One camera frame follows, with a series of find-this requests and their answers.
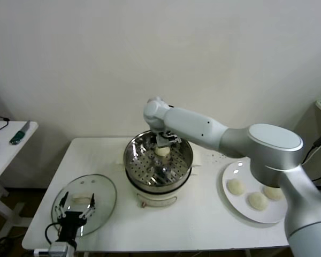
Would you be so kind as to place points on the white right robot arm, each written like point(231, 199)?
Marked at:
point(192, 125)

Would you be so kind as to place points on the white steamed baozi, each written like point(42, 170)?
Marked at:
point(257, 201)
point(235, 186)
point(161, 152)
point(273, 193)

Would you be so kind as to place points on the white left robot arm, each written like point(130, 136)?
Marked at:
point(72, 250)

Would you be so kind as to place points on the white round plate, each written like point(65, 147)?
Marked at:
point(235, 208)

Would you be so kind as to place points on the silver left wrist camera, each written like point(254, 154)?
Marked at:
point(58, 249)

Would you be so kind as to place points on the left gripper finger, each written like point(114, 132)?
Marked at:
point(91, 207)
point(60, 210)

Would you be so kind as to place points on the stainless steel steamer basket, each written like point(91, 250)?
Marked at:
point(139, 174)

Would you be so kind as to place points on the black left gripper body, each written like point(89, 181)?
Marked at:
point(69, 225)

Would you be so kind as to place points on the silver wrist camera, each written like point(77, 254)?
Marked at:
point(174, 138)
point(58, 249)

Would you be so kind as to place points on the steel steamer pot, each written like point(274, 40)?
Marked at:
point(155, 200)

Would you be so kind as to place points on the white side table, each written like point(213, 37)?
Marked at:
point(5, 160)

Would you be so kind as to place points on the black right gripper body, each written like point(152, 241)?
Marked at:
point(161, 139)

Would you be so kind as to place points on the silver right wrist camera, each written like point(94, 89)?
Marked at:
point(174, 138)

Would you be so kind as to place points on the round glass pot lid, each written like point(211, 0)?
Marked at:
point(104, 192)

